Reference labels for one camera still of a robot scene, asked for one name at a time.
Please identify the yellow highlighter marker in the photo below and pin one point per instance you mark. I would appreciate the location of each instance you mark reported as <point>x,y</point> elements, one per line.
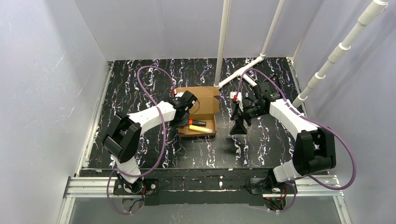
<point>200,129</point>

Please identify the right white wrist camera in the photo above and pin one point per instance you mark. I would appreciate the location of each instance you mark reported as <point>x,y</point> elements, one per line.
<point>238,109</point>

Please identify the orange capped black marker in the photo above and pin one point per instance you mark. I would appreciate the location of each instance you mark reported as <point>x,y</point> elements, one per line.
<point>197,123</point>

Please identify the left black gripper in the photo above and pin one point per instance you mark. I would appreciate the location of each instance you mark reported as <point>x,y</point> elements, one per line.
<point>182,120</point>

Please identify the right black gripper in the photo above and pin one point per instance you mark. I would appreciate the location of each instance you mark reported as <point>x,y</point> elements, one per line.
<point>239,115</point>

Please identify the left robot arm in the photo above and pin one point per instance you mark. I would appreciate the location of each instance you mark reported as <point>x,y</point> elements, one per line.
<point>122,137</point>

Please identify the brown cardboard box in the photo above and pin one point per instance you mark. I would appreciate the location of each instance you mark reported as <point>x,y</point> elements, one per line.
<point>204,110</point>

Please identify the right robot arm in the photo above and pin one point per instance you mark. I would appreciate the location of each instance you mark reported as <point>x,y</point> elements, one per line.
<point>314,149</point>

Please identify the aluminium rail frame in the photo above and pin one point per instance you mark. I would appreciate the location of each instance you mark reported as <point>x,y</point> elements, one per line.
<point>198,170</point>

